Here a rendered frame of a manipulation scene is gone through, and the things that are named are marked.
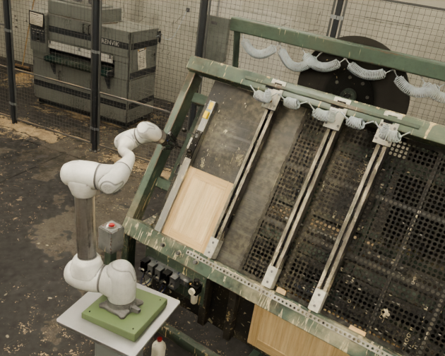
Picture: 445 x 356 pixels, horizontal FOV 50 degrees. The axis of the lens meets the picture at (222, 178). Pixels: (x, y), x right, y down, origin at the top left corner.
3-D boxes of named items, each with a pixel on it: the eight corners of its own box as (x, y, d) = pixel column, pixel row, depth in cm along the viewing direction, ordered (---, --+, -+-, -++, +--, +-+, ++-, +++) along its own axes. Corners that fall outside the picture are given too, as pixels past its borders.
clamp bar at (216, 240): (205, 253, 303) (188, 251, 281) (277, 85, 306) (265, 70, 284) (218, 260, 298) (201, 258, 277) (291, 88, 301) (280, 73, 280)
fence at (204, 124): (157, 229, 321) (154, 229, 318) (212, 102, 324) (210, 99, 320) (162, 232, 319) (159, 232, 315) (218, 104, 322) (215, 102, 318)
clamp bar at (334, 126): (262, 282, 284) (247, 282, 262) (338, 102, 287) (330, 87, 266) (276, 290, 279) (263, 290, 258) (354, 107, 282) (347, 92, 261)
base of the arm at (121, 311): (128, 323, 252) (128, 314, 250) (97, 306, 262) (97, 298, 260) (150, 306, 267) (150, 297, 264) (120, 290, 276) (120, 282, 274)
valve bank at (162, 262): (130, 282, 316) (131, 253, 305) (144, 273, 327) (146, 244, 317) (189, 318, 293) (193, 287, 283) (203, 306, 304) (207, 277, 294)
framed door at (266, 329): (248, 340, 327) (246, 342, 325) (261, 276, 303) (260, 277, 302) (374, 413, 286) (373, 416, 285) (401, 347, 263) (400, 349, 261)
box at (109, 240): (97, 248, 315) (98, 226, 307) (111, 241, 324) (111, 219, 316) (110, 256, 309) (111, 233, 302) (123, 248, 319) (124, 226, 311)
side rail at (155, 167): (135, 217, 338) (126, 215, 328) (196, 76, 341) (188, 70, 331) (141, 220, 335) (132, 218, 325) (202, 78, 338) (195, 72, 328)
